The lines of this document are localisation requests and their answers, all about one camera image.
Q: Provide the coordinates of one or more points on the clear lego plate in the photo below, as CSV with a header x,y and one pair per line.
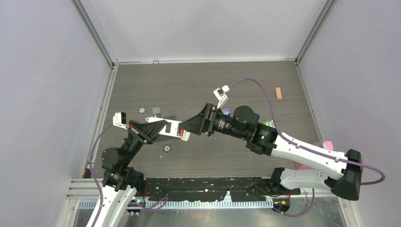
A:
x,y
156,110

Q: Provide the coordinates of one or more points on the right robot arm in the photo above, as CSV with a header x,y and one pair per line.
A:
x,y
335,171

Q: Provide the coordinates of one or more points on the purple paw eraser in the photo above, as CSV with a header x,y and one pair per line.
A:
x,y
226,111

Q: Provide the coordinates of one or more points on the green owl eraser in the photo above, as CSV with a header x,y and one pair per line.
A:
x,y
269,123

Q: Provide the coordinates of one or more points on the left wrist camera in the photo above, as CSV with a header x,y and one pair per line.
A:
x,y
119,120

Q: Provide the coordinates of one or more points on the white remote control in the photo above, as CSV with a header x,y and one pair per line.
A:
x,y
169,132

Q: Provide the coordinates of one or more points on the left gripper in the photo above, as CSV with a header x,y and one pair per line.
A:
x,y
148,132

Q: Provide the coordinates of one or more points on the small gear upper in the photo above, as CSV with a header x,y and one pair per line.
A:
x,y
142,110

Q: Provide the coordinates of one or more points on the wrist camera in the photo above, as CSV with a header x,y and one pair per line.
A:
x,y
119,120
221,95

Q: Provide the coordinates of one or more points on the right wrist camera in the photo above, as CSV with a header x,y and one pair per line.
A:
x,y
221,95

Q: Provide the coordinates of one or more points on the wooden block right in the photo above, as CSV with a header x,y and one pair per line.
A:
x,y
278,93

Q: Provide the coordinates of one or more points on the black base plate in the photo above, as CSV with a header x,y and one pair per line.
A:
x,y
210,189

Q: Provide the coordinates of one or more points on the black gear lower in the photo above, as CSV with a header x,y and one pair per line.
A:
x,y
167,148

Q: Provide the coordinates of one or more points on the grey lego baseplate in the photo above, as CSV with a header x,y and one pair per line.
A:
x,y
171,117

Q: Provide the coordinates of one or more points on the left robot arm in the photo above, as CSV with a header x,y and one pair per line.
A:
x,y
121,182

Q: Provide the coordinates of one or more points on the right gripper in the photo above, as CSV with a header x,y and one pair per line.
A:
x,y
197,124

